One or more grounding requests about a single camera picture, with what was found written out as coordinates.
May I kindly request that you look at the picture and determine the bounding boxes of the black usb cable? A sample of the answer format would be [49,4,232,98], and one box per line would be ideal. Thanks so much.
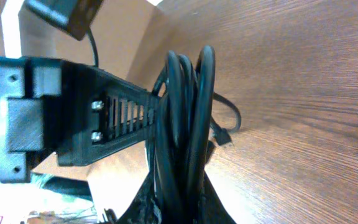
[144,45,217,224]

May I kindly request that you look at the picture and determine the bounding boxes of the left camera black cable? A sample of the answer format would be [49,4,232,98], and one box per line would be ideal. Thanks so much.
[87,27,101,68]

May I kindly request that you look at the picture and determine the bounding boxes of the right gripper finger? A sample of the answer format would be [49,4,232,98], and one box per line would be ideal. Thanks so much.
[0,57,158,183]

